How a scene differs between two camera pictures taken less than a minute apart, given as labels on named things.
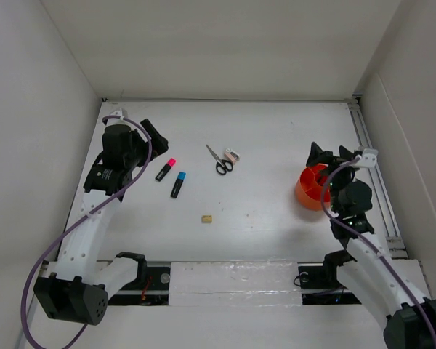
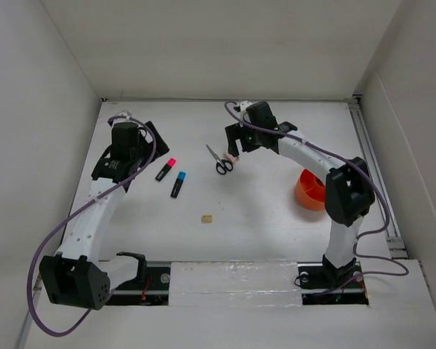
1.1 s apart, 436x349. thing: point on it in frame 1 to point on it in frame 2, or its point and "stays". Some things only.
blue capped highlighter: x=178 y=185 stays
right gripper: x=317 y=155 to x=235 y=131
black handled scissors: x=221 y=163 stays
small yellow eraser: x=206 y=219 stays
